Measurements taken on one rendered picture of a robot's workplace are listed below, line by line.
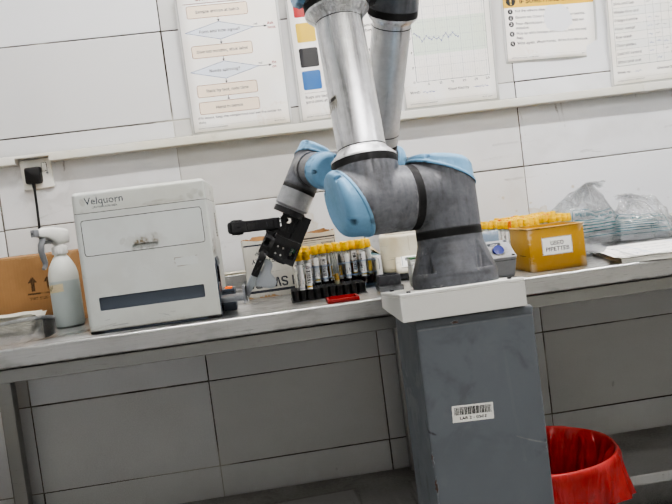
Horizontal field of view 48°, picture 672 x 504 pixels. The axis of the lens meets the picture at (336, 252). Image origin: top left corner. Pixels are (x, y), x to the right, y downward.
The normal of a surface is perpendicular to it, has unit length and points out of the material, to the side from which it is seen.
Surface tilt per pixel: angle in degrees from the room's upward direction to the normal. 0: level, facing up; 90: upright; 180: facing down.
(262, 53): 94
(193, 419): 90
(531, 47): 91
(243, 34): 92
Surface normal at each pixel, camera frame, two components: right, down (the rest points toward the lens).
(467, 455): 0.10, 0.04
